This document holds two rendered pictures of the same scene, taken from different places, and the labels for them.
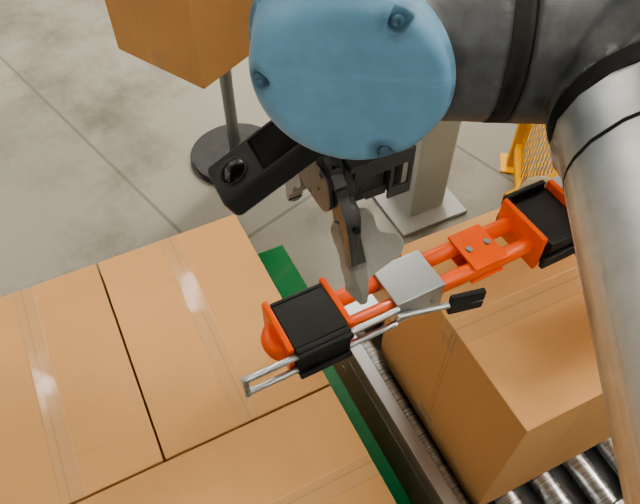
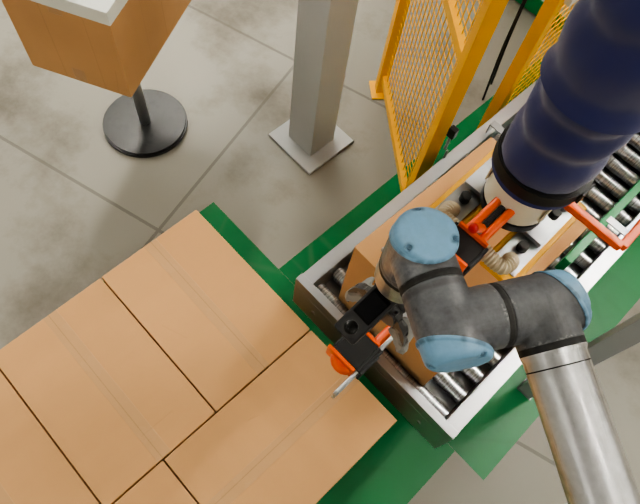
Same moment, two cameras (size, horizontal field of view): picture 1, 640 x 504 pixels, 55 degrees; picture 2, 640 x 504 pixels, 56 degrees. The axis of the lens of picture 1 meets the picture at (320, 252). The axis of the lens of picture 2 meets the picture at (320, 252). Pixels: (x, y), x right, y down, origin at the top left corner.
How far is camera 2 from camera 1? 0.66 m
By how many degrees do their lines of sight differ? 19
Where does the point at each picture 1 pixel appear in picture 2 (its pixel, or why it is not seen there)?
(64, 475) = (150, 442)
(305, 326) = (356, 354)
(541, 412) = not seen: hidden behind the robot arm
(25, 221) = not seen: outside the picture
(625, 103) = (546, 363)
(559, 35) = (523, 336)
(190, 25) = (115, 53)
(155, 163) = (72, 145)
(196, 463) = (238, 408)
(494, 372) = not seen: hidden behind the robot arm
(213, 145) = (122, 118)
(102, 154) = (17, 145)
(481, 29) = (500, 340)
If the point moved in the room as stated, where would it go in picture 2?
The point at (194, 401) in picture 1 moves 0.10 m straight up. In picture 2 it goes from (221, 366) to (219, 357)
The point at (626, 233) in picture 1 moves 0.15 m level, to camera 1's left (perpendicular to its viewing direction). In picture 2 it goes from (552, 405) to (445, 439)
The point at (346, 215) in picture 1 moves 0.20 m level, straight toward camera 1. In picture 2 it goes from (402, 330) to (439, 450)
